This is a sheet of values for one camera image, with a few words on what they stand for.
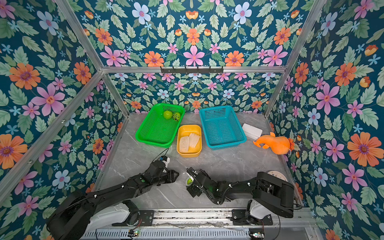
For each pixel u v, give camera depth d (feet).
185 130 3.43
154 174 2.15
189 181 2.59
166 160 2.62
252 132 3.36
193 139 3.35
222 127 3.66
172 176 2.56
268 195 1.43
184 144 3.06
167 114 3.65
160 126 3.66
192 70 3.05
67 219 1.35
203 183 2.05
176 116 3.63
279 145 3.04
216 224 2.36
